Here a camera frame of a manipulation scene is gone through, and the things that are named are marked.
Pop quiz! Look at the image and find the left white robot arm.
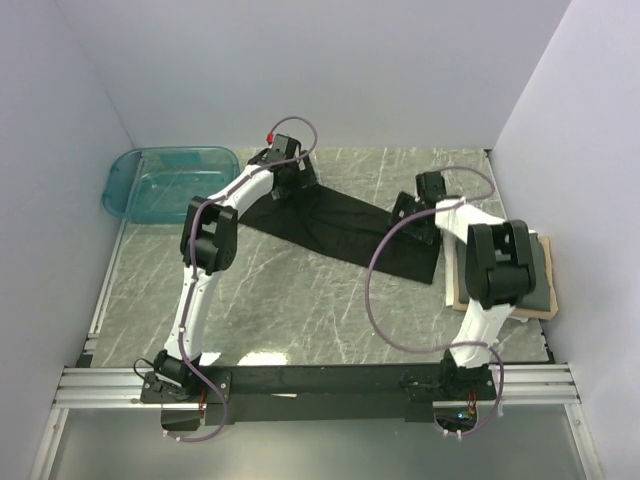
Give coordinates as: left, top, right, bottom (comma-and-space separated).
153, 133, 311, 402

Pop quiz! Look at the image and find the folded dark grey shirt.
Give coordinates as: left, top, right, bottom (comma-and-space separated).
452, 232, 553, 318

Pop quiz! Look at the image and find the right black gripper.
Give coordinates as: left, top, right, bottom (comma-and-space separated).
385, 193, 436, 248

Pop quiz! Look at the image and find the black t shirt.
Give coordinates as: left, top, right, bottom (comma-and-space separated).
240, 183, 440, 285

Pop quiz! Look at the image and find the brown cardboard board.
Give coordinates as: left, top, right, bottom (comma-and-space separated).
446, 233, 559, 322

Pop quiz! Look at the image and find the teal plastic bin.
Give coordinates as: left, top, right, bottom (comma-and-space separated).
102, 146, 240, 225

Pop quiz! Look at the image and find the aluminium frame rail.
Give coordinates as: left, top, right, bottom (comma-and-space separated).
53, 364, 581, 409

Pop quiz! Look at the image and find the black base crossbar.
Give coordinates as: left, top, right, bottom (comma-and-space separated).
140, 360, 496, 431

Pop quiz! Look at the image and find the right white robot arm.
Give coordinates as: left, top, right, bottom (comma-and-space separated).
391, 171, 536, 399

